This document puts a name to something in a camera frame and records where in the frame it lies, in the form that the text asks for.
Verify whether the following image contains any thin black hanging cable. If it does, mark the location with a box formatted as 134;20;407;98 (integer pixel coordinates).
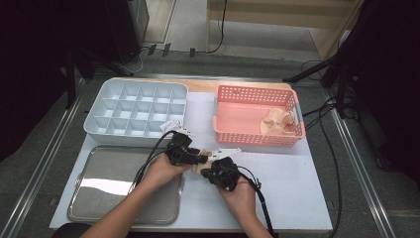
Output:
205;0;229;55

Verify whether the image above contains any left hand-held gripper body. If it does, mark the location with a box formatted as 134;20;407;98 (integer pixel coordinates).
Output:
165;128;196;167

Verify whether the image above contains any black cable bundle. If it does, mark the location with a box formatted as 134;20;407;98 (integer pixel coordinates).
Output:
300;59;346;132

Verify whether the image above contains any metal floor rail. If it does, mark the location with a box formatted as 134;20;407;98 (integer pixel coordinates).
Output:
0;78;87;238
321;88;397;238

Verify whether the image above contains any left hand-held gripper cable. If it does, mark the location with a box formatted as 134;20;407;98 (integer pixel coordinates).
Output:
128;130;179;194

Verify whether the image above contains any metal tray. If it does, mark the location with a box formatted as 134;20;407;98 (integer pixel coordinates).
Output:
66;146;185;226

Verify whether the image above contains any pale peach sock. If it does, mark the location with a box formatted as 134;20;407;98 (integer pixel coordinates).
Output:
268;108;296;128
260;117;285;136

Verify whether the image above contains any hand-held gripper cable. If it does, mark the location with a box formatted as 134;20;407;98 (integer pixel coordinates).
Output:
237;165;279;238
128;130;179;194

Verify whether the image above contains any white divided organizer box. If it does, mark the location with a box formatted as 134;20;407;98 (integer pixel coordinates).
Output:
83;77;189;149

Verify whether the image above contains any beige sock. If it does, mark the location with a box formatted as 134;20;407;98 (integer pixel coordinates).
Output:
190;148;215;177

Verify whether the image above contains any white sock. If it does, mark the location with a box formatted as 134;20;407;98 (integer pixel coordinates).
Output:
159;118;183;133

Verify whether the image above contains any white floor cable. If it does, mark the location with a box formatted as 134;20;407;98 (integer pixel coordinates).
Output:
117;49;146;74

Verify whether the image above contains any black cabinet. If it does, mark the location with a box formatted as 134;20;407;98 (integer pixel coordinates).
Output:
98;0;151;65

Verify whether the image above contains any dark curtain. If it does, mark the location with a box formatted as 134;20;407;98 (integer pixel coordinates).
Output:
0;0;110;163
343;0;420;186

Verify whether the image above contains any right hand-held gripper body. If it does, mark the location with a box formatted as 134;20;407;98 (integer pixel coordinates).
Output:
207;147;243;193

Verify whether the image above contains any long black floor cable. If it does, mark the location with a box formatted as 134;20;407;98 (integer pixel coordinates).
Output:
316;115;345;238

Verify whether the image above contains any person's right hand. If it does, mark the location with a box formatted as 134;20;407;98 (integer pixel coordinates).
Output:
217;176;259;226

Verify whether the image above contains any person's left hand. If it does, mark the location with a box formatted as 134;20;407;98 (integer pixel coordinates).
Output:
144;153;192;193

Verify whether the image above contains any black metal stand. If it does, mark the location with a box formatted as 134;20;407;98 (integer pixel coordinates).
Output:
282;33;356;120
62;46;128;110

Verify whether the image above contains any right hand-held gripper cable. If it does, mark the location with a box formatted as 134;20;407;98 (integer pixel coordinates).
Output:
237;165;279;238

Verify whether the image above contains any pink perforated plastic basket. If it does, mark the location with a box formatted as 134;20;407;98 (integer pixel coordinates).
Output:
212;83;306;148

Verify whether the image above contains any light wooden frame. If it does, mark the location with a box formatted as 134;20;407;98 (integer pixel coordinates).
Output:
206;0;366;61

